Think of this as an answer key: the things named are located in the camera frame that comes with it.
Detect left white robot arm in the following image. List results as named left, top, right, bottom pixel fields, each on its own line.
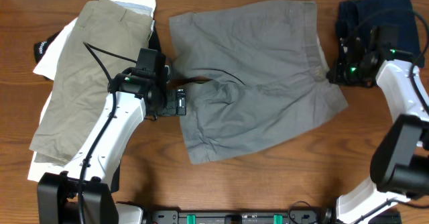
left=37, top=73, right=186, bottom=223

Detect black garment with logo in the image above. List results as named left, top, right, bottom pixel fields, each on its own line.
left=33, top=0, right=163, bottom=193

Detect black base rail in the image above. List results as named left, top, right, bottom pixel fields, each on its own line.
left=143, top=209, right=339, bottom=224

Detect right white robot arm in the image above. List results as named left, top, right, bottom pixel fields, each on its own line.
left=319, top=48, right=428, bottom=223

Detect white folded garment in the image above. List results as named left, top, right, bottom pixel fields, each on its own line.
left=27, top=0, right=156, bottom=182

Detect grey shorts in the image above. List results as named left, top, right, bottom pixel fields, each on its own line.
left=169, top=0, right=348, bottom=164

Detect dark navy folded garment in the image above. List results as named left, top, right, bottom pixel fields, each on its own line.
left=335, top=0, right=421, bottom=57

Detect light blue folded garment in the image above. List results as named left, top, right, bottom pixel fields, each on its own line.
left=115, top=1, right=155, bottom=31

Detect khaki folded shorts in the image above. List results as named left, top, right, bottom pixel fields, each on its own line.
left=29, top=0, right=154, bottom=166

